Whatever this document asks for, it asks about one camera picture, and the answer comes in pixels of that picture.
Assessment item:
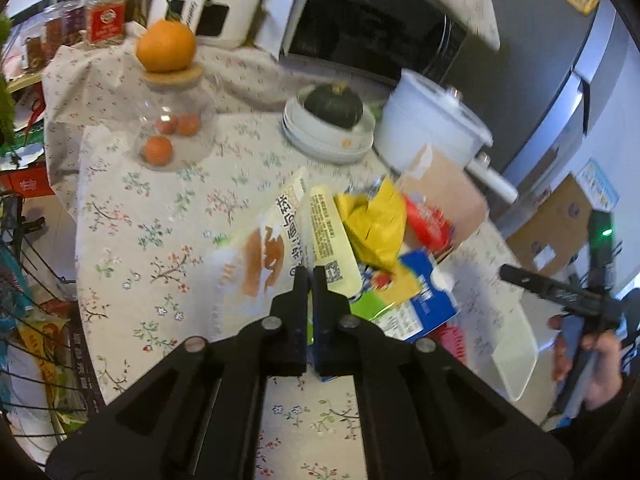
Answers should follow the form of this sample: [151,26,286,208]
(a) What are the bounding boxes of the green snack bag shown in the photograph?
[349,261,421,321]

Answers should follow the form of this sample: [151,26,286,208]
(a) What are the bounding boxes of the blue white carton box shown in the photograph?
[372,250,458,342]

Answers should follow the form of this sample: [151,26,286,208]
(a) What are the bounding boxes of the red soda can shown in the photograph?
[430,323,466,364]

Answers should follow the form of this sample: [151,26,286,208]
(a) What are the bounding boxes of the cream snack pouch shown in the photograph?
[196,167,361,340]

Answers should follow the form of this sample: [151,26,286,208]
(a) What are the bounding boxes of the yellow snack wrapper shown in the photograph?
[334,177,407,272]

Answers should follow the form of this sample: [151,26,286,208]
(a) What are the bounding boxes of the red snack wrapper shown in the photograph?
[404,195,454,254]

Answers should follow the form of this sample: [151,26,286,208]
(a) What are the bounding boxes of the torn brown cardboard piece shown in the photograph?
[397,144,488,259]

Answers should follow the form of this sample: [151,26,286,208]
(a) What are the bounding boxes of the white trash bin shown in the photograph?
[491,304,538,402]

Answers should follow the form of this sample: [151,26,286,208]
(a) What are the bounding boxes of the right hand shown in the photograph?
[552,330,623,412]

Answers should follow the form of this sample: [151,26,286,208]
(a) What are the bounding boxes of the upper cardboard box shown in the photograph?
[506,174,592,278]

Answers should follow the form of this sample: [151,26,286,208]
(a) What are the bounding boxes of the blue white poster box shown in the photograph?
[575,158,620,212]

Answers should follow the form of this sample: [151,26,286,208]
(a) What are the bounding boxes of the floral tablecloth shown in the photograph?
[43,40,522,479]

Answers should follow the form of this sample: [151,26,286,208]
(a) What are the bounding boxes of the white stacked plates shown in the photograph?
[282,115,372,165]

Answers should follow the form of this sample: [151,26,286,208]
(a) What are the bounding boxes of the grey refrigerator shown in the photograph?
[464,0,637,226]

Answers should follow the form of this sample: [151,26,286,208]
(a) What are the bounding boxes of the white floral bowl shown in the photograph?
[283,86,376,152]

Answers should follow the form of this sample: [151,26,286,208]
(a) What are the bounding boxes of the small orange in jar front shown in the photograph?
[142,136,174,167]

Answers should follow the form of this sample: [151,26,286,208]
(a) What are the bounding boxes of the small orange in jar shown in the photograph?
[176,114,201,136]
[154,114,179,136]
[142,136,174,167]

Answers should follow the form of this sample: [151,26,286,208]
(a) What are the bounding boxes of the white electric cooking pot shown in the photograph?
[373,68,518,204]

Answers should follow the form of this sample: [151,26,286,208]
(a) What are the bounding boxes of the dark green pumpkin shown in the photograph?
[304,82,363,129]

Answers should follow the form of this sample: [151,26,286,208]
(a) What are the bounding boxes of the small orange in jar right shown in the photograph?
[176,114,201,136]

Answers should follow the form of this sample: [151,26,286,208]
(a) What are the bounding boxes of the small orange in jar middle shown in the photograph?
[154,114,179,136]

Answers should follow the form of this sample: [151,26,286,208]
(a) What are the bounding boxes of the glass jar with cork lid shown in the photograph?
[131,62,217,172]

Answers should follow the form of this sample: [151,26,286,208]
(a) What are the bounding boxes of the large orange fruit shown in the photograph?
[136,20,196,73]

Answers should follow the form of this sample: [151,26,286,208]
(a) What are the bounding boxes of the black microwave oven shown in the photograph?
[281,0,466,84]

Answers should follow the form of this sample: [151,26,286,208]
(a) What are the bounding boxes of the red label spice jar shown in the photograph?
[86,0,126,48]

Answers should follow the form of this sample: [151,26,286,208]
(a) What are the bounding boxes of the dark spice jar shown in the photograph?
[43,0,86,60]

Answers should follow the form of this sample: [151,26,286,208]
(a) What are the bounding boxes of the black wire rack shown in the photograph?
[1,191,105,469]

